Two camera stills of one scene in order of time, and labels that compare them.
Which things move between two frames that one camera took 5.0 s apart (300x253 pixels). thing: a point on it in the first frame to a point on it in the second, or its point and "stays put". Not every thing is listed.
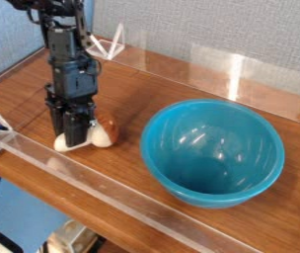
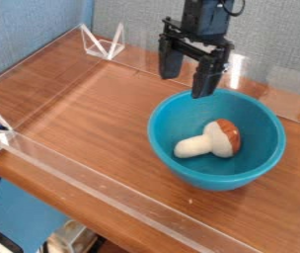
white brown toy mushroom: x=103 y=135 to x=221 y=141
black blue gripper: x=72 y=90 to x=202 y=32
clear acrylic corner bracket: x=106 y=47 stays put
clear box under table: x=72 y=237 stays put
